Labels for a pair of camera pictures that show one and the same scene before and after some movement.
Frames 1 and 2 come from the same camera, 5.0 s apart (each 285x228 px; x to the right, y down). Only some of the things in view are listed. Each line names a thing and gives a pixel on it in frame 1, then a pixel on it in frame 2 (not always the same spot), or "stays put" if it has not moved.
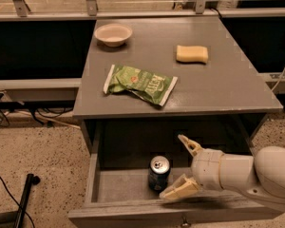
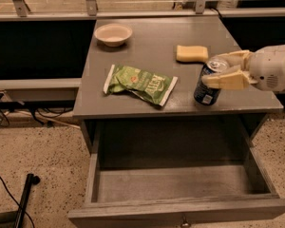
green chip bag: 151,86 stays put
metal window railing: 92,12 stays put
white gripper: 207,168 to 269,67
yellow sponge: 192,53 stays put
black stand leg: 14,218 stays put
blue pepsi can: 159,170 to 208,95
